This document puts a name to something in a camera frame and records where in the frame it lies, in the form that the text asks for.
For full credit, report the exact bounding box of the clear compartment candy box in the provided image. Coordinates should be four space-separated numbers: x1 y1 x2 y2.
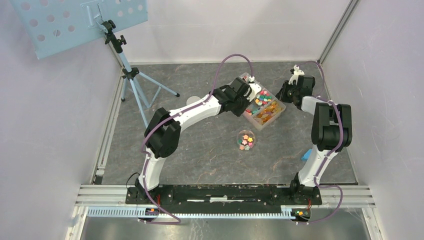
242 80 286 131

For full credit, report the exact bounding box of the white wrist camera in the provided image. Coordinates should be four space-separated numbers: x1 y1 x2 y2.
288 64 305 85
246 75 262 102

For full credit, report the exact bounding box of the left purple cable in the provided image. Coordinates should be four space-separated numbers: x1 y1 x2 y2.
139 53 255 225

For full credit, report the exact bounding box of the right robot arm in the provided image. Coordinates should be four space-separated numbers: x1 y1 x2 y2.
276 74 353 204

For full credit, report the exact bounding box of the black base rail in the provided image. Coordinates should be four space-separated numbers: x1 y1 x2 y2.
125 184 323 217

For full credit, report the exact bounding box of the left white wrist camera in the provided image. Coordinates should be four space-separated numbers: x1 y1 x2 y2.
246 75 262 102

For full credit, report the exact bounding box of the silver round jar lid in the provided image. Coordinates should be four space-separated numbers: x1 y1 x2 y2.
186 96 202 105

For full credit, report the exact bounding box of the blue white small block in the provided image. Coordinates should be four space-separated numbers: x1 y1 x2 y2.
301 149 312 162

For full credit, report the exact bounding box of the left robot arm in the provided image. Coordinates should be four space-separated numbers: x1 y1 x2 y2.
135 77 262 204

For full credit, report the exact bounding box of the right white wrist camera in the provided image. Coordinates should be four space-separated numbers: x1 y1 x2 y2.
288 64 305 85

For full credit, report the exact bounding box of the light blue music stand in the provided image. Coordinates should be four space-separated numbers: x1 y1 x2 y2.
11 0 179 125

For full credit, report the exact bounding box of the small clear glass jar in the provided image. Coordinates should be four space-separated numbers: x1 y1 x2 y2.
236 130 256 151

